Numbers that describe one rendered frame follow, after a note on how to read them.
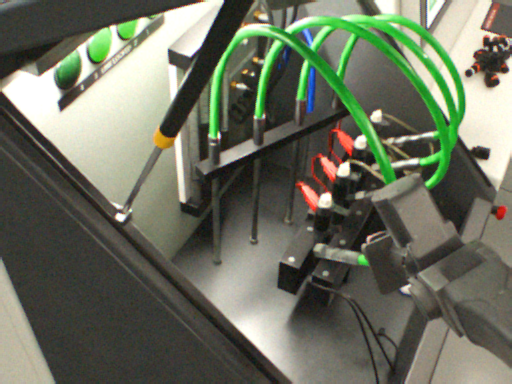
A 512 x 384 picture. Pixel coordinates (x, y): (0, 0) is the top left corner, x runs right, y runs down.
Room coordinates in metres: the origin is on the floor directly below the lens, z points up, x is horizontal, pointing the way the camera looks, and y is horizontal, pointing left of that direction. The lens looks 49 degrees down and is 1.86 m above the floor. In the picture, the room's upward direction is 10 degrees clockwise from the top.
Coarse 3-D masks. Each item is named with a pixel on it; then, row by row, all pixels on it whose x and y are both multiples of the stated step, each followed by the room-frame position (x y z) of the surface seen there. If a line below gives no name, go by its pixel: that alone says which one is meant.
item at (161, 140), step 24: (240, 0) 0.39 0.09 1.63; (216, 24) 0.40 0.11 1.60; (240, 24) 0.40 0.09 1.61; (216, 48) 0.40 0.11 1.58; (192, 72) 0.40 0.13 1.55; (192, 96) 0.41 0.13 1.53; (168, 120) 0.41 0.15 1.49; (168, 144) 0.42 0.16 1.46; (144, 168) 0.43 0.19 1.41; (120, 216) 0.44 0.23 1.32
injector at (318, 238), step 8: (320, 208) 0.71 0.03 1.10; (328, 208) 0.71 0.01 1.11; (320, 216) 0.71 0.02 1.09; (328, 216) 0.71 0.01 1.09; (320, 224) 0.71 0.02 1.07; (328, 224) 0.71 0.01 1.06; (320, 232) 0.71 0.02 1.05; (328, 232) 0.71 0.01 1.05; (336, 232) 0.71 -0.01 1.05; (320, 240) 0.71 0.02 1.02; (312, 256) 0.71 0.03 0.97; (312, 264) 0.71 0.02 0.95; (312, 272) 0.71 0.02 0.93
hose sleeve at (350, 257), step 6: (324, 252) 0.60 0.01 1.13; (330, 252) 0.60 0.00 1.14; (336, 252) 0.59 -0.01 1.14; (342, 252) 0.59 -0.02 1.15; (348, 252) 0.58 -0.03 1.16; (354, 252) 0.58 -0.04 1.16; (330, 258) 0.59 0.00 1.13; (336, 258) 0.58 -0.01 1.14; (342, 258) 0.58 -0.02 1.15; (348, 258) 0.57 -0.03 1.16; (354, 258) 0.57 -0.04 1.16; (354, 264) 0.57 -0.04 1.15
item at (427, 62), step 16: (352, 16) 0.88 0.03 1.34; (368, 16) 0.88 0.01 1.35; (320, 32) 0.90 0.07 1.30; (400, 32) 0.87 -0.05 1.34; (416, 48) 0.85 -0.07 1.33; (304, 64) 0.90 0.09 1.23; (432, 64) 0.85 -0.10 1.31; (304, 80) 0.90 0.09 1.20; (304, 96) 0.90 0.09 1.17; (448, 96) 0.84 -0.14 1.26; (448, 112) 0.84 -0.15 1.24; (400, 160) 0.86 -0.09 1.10; (416, 160) 0.84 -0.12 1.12; (432, 160) 0.83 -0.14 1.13
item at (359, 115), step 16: (240, 32) 0.72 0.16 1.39; (256, 32) 0.70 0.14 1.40; (272, 32) 0.69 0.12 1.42; (304, 48) 0.66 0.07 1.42; (224, 64) 0.75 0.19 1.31; (320, 64) 0.64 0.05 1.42; (336, 80) 0.62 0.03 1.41; (352, 96) 0.61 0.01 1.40; (352, 112) 0.60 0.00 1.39; (368, 128) 0.59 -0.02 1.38; (384, 160) 0.57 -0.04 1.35; (384, 176) 0.56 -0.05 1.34
